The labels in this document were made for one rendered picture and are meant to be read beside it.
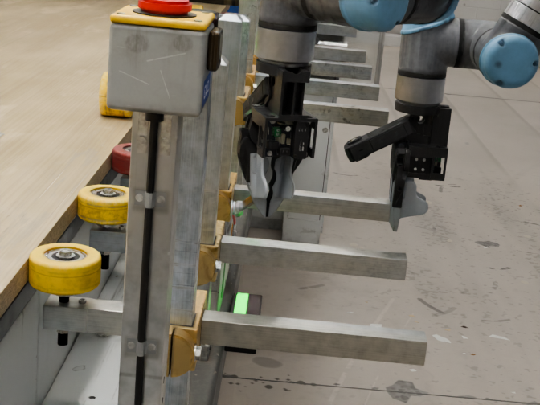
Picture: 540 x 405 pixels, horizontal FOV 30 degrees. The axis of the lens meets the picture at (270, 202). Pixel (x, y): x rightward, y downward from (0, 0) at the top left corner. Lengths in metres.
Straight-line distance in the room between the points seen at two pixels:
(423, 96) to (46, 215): 0.61
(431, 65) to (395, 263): 0.33
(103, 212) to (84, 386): 0.27
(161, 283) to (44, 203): 0.57
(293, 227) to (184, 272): 2.94
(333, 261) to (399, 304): 2.17
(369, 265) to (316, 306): 2.06
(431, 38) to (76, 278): 0.69
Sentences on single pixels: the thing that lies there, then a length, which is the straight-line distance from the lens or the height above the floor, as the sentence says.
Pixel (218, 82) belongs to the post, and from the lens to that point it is 1.28.
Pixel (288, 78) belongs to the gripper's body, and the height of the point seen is 1.10.
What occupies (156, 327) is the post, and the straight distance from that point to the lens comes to 0.82.
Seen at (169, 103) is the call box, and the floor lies 1.16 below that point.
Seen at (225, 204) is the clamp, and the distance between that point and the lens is 1.55.
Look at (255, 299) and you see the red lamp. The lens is 1.60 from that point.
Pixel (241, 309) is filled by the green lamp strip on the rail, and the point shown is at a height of 0.70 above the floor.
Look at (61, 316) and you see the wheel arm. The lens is 1.17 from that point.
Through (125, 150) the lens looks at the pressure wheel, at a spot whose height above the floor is 0.91.
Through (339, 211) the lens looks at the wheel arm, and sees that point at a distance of 1.62.
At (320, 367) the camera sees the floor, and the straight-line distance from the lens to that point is 3.02.
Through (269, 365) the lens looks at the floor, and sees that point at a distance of 3.00.
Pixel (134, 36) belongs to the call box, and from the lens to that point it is 0.74.
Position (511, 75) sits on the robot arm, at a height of 1.11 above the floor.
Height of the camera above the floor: 1.31
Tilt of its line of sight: 17 degrees down
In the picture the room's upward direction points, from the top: 5 degrees clockwise
